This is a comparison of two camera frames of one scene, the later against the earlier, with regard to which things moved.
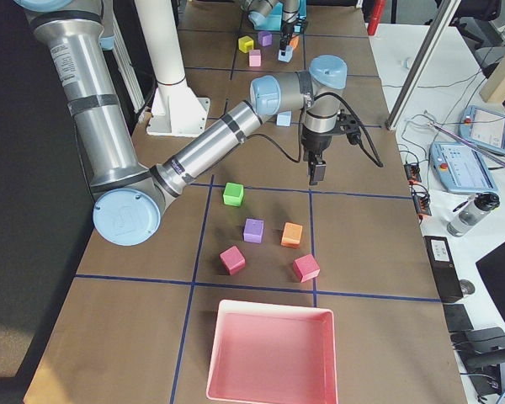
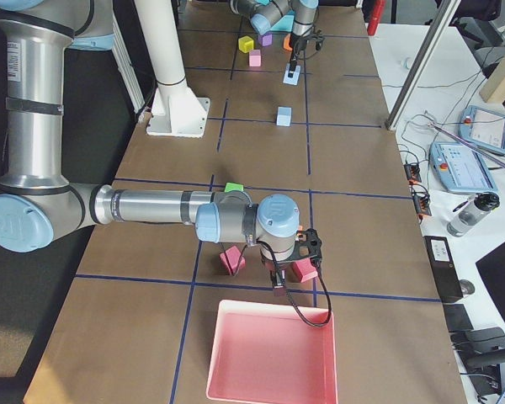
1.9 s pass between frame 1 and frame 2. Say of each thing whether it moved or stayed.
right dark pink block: stayed
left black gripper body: moved
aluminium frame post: stayed
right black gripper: moved
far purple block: stayed
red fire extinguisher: stayed
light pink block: stayed
